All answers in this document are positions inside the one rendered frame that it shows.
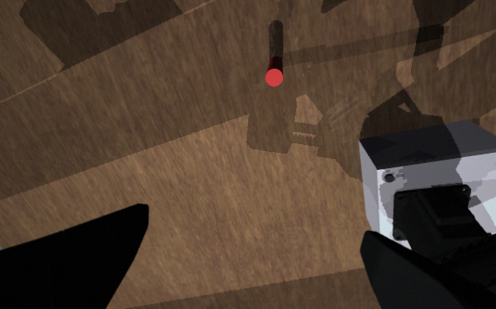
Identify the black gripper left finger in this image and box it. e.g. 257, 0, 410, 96
0, 203, 149, 309

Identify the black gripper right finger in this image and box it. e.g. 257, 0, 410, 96
360, 231, 496, 309

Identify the dark red peg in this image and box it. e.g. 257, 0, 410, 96
265, 56, 283, 87

